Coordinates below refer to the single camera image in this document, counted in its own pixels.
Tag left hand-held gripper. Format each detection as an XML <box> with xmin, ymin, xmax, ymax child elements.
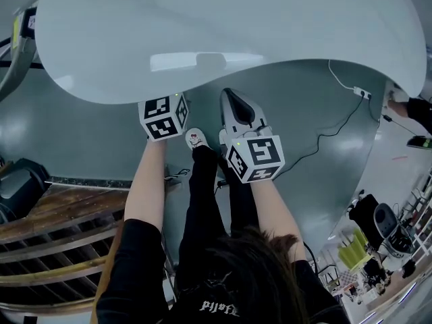
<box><xmin>137</xmin><ymin>92</ymin><xmax>190</xmax><ymax>144</ymax></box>

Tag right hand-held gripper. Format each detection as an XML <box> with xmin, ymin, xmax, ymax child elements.
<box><xmin>218</xmin><ymin>88</ymin><xmax>285</xmax><ymax>184</ymax></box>

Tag white curved desk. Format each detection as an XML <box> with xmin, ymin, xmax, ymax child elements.
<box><xmin>34</xmin><ymin>0</ymin><xmax>427</xmax><ymax>106</ymax></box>

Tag person's left forearm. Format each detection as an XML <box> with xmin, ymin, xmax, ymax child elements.
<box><xmin>125</xmin><ymin>136</ymin><xmax>168</xmax><ymax>231</ymax></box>

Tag person's right forearm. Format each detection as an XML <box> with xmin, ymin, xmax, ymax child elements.
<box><xmin>249</xmin><ymin>177</ymin><xmax>306</xmax><ymax>259</ymax></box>

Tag person's white shoe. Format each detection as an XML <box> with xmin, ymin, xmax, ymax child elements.
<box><xmin>185</xmin><ymin>128</ymin><xmax>214</xmax><ymax>153</ymax></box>

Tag person's black trousers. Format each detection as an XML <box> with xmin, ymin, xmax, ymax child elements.
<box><xmin>177</xmin><ymin>145</ymin><xmax>261</xmax><ymax>249</ymax></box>

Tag wooden bench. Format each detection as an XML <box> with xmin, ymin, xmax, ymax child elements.
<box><xmin>0</xmin><ymin>177</ymin><xmax>136</xmax><ymax>324</ymax></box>

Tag dark padded seat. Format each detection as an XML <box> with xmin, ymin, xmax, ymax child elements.
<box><xmin>0</xmin><ymin>158</ymin><xmax>50</xmax><ymax>223</ymax></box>

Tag grey chair with black legs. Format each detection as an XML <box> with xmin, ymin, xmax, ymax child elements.
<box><xmin>0</xmin><ymin>7</ymin><xmax>45</xmax><ymax>103</ymax></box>

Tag person's black shirt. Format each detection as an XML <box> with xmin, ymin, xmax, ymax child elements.
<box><xmin>96</xmin><ymin>217</ymin><xmax>352</xmax><ymax>324</ymax></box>

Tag lime green ribbed object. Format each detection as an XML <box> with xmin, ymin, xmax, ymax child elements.
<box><xmin>337</xmin><ymin>229</ymin><xmax>371</xmax><ymax>271</ymax></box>

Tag black grey office chair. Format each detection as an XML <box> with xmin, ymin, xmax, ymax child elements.
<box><xmin>372</xmin><ymin>202</ymin><xmax>417</xmax><ymax>261</ymax></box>

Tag white storage shelf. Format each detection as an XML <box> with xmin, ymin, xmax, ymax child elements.
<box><xmin>404</xmin><ymin>173</ymin><xmax>432</xmax><ymax>250</ymax></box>

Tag white power cable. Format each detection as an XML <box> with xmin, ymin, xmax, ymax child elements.
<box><xmin>327</xmin><ymin>59</ymin><xmax>355</xmax><ymax>91</ymax></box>

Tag black floor cable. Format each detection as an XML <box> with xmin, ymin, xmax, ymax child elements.
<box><xmin>279</xmin><ymin>95</ymin><xmax>365</xmax><ymax>174</ymax></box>

